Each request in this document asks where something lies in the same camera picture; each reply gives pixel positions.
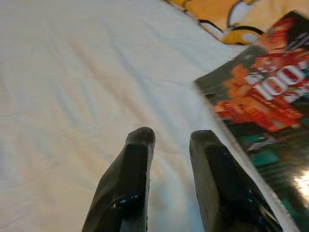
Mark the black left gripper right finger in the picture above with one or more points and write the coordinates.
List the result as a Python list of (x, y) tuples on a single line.
[(222, 188)]

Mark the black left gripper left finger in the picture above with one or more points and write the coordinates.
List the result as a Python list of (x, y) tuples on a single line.
[(125, 183)]

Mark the dark glossy magazine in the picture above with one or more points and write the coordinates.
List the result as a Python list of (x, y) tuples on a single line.
[(265, 108)]

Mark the white bed sheet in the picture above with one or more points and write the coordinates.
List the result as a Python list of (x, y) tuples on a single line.
[(72, 72)]

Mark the yellow cartoon egg blanket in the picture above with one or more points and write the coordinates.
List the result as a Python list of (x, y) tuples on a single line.
[(212, 9)]

